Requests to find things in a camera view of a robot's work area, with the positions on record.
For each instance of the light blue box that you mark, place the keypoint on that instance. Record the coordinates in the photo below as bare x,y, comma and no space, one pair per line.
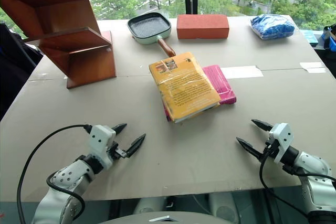
309,36

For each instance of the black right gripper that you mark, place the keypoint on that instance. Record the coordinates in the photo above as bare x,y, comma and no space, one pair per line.
271,150

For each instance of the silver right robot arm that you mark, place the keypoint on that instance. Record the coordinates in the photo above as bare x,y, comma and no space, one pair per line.
315,171

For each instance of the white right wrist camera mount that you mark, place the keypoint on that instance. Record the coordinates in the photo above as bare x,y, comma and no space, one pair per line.
282,137

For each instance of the wide white tape strip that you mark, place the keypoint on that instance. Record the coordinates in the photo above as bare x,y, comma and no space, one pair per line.
241,72

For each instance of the mint green square frying pan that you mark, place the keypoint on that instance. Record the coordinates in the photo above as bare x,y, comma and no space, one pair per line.
149,27

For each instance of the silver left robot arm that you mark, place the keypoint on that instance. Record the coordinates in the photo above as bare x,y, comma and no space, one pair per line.
65,179

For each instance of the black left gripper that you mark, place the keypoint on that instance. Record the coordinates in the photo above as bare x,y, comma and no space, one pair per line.
116,153

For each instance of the dark fabric chair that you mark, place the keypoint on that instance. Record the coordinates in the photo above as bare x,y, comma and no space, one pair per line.
13,66

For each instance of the yellow book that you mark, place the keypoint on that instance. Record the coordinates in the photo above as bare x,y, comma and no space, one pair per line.
186,87

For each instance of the grey rounded shape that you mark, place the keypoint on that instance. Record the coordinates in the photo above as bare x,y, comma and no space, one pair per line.
149,204
224,207

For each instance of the short white tape strip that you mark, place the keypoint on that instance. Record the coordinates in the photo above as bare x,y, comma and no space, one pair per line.
313,67

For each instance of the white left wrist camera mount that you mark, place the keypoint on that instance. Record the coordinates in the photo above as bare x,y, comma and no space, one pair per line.
101,140

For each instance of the wooden shelf stand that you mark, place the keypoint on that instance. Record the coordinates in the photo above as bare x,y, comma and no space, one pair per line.
65,16

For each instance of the pink book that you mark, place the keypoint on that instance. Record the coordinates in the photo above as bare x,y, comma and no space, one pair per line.
220,82

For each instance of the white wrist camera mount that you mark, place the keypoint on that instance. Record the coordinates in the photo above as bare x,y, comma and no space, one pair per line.
101,140
282,137

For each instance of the blue plastic bag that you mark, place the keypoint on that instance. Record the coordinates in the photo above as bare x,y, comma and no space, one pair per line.
273,26

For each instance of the red brick block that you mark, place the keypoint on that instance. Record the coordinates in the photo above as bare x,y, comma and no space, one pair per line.
202,26

